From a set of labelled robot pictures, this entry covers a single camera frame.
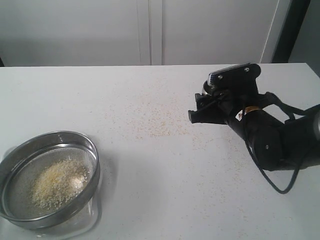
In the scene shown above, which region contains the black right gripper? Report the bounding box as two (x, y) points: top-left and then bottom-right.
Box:
(188, 63), (264, 125)

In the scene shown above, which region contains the small stainless steel cup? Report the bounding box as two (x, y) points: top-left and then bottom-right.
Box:
(201, 80), (213, 96)

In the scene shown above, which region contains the round steel mesh sieve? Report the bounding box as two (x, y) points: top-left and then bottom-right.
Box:
(0, 131), (100, 229)

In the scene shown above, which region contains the clear glass bowl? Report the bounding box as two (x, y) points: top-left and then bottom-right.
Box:
(0, 143), (118, 238)

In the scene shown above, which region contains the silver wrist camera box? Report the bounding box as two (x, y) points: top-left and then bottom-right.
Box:
(207, 63), (250, 88)

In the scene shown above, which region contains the black camera cable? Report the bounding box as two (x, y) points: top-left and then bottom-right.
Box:
(239, 91), (308, 194)

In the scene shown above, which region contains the dark vertical post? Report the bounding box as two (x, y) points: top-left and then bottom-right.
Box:
(271, 0), (311, 64)

